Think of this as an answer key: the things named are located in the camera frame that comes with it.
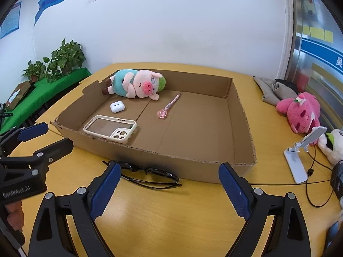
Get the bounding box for black smartphone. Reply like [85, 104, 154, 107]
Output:
[327, 221, 339, 249]

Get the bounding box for pink pig plush toy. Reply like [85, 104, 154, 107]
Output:
[102, 69, 167, 102]

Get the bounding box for white plush toy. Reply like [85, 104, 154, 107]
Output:
[317, 128, 343, 165]

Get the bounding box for pink pen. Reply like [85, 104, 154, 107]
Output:
[156, 94, 181, 119]

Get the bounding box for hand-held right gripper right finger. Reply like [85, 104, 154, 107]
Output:
[218, 162, 313, 257]

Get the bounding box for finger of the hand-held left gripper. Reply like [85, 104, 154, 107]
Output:
[0, 122, 50, 156]
[0, 138, 74, 173]

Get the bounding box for black tripod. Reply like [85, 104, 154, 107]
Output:
[0, 103, 14, 129]

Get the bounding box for black cable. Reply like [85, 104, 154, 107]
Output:
[249, 145, 341, 208]

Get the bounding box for blue glass banner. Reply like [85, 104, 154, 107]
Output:
[300, 39, 343, 73]

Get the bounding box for brown cardboard package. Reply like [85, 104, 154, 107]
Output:
[6, 81, 31, 111]

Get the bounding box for black sunglasses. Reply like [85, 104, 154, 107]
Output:
[101, 160, 183, 189]

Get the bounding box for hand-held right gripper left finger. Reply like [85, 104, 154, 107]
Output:
[28, 162, 122, 257]

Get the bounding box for small potted plant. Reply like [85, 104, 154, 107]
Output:
[22, 60, 47, 84]

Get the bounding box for grey cloth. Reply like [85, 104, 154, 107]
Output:
[253, 75, 299, 107]

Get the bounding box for green cloth table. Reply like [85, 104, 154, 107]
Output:
[0, 68, 92, 134]

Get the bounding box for large potted plant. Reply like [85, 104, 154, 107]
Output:
[44, 38, 86, 82]

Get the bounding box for black device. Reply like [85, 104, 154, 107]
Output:
[330, 161, 343, 200]

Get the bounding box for white earbuds case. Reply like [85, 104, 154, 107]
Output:
[110, 101, 126, 113]

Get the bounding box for cream phone case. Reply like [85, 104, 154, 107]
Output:
[83, 115, 138, 143]

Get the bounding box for white phone stand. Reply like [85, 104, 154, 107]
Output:
[283, 126, 328, 185]

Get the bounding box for pink bear plush toy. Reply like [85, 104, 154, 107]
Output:
[276, 91, 321, 134]

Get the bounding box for person's left hand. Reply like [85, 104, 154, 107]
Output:
[5, 199, 25, 232]

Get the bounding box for brown cardboard box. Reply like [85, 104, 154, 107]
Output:
[50, 70, 257, 185]

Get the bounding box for blue framed wall poster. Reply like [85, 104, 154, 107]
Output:
[0, 1, 22, 39]

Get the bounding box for cartoon poster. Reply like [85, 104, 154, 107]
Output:
[301, 0, 318, 15]

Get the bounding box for metal door frame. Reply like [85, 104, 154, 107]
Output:
[277, 0, 304, 81]

